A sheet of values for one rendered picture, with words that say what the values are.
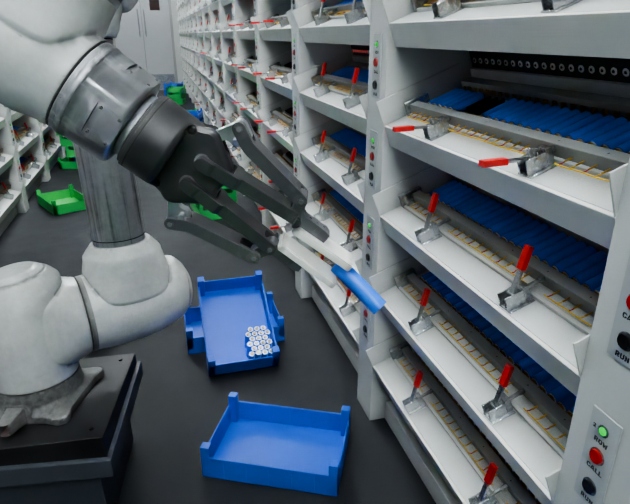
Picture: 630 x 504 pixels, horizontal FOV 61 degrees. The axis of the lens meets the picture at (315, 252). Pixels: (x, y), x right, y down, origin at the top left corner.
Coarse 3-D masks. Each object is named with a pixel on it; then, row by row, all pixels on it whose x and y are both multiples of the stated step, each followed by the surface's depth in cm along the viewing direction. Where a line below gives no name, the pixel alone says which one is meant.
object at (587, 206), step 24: (456, 72) 107; (480, 72) 102; (504, 72) 95; (408, 96) 107; (432, 96) 108; (384, 120) 107; (408, 120) 105; (408, 144) 99; (432, 144) 89; (456, 144) 85; (480, 144) 82; (456, 168) 84; (480, 168) 76; (504, 168) 72; (624, 168) 52; (504, 192) 73; (528, 192) 67; (552, 192) 62; (576, 192) 60; (600, 192) 58; (552, 216) 64; (576, 216) 60; (600, 216) 56; (600, 240) 58
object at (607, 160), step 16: (416, 112) 103; (432, 112) 97; (448, 112) 92; (464, 128) 87; (480, 128) 83; (496, 128) 78; (512, 128) 76; (528, 144) 73; (560, 144) 66; (576, 144) 65; (576, 160) 64; (592, 160) 62; (608, 160) 59; (624, 160) 58; (592, 176) 60
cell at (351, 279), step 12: (336, 264) 54; (348, 276) 54; (360, 276) 54; (348, 288) 55; (360, 288) 54; (372, 288) 54; (360, 300) 54; (372, 300) 54; (384, 300) 54; (372, 312) 54
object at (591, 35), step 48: (384, 0) 99; (432, 0) 96; (480, 0) 84; (528, 0) 69; (576, 0) 60; (624, 0) 53; (432, 48) 89; (480, 48) 76; (528, 48) 66; (576, 48) 58; (624, 48) 52
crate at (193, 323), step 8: (272, 296) 184; (272, 304) 184; (192, 312) 180; (200, 312) 181; (272, 312) 186; (192, 320) 181; (200, 320) 182; (272, 320) 182; (280, 320) 167; (192, 328) 177; (200, 328) 177; (280, 328) 168; (192, 336) 161; (200, 336) 162; (280, 336) 169; (192, 344) 162; (200, 344) 163; (192, 352) 163; (200, 352) 164
